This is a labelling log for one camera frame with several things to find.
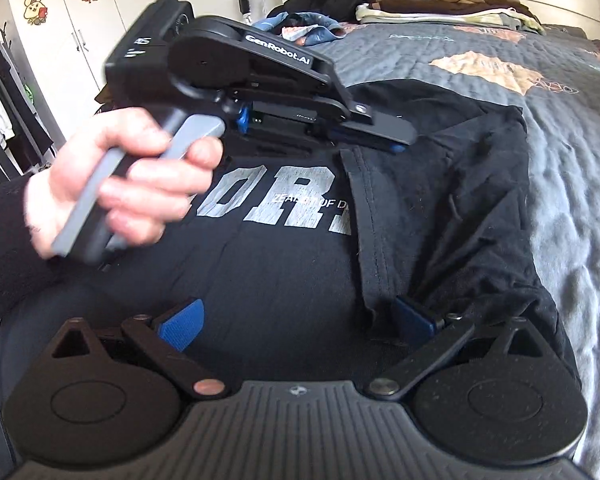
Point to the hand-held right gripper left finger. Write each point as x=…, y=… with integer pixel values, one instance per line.
x=180, y=322

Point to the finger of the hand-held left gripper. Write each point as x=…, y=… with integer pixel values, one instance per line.
x=390, y=127
x=360, y=136

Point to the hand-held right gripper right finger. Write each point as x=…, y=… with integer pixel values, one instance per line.
x=415, y=321

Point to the black printed t-shirt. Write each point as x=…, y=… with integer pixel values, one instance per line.
x=290, y=270

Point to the person's left forearm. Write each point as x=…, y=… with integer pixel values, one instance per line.
x=5, y=230

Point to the blue patterned clothes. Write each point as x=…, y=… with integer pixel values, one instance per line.
x=305, y=27

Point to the stack of folded brown clothes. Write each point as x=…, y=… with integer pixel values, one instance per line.
x=445, y=0

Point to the clothes rack with hanging clothes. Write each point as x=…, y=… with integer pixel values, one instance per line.
x=5, y=110

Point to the person's left hand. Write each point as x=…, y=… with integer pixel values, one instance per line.
x=70, y=185

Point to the black hair brush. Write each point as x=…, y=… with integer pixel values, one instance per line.
x=243, y=0

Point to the white wardrobe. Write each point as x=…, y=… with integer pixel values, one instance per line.
x=130, y=20

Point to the grey printed bedspread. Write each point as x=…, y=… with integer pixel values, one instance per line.
x=570, y=185

